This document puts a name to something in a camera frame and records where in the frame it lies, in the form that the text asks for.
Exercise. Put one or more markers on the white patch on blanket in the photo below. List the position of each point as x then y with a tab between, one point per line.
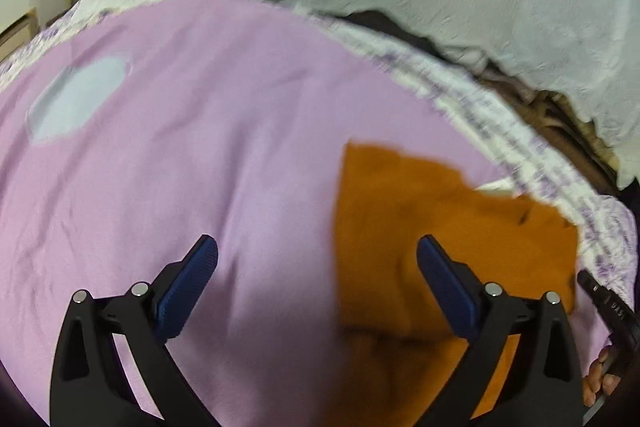
75	97

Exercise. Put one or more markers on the orange knit sweater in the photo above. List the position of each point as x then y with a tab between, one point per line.
390	217

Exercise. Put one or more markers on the white purple floral bed sheet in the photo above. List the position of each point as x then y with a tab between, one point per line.
475	107

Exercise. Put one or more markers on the wooden cabinet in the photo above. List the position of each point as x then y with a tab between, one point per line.
17	32

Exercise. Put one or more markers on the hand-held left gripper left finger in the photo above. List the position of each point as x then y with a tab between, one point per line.
187	277

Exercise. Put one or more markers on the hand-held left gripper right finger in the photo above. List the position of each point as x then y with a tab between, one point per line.
445	279

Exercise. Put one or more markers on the pink blanket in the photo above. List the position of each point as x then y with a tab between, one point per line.
200	132

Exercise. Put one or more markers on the person's right hand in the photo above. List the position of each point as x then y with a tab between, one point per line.
597	374

